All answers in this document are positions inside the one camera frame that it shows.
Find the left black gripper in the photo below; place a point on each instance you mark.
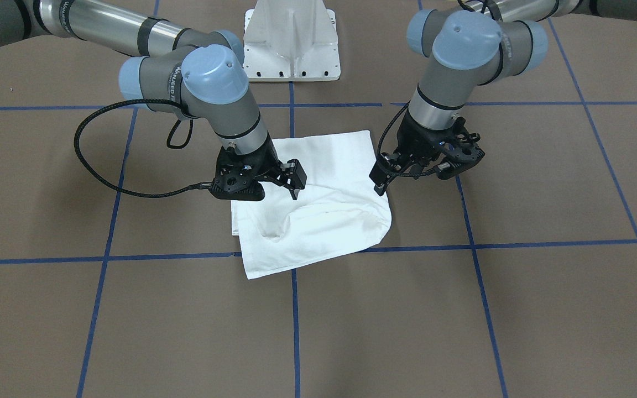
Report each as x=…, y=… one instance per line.
x=411, y=139

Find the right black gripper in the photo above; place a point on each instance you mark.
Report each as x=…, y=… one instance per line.
x=268, y=161

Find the white long-sleeve printed shirt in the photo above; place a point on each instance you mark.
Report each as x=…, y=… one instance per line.
x=338, y=212

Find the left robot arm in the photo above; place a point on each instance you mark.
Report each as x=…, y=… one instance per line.
x=475, y=44

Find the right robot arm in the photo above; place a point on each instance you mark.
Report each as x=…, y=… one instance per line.
x=172, y=69

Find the white camera mast base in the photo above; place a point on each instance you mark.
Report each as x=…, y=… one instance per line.
x=291, y=41

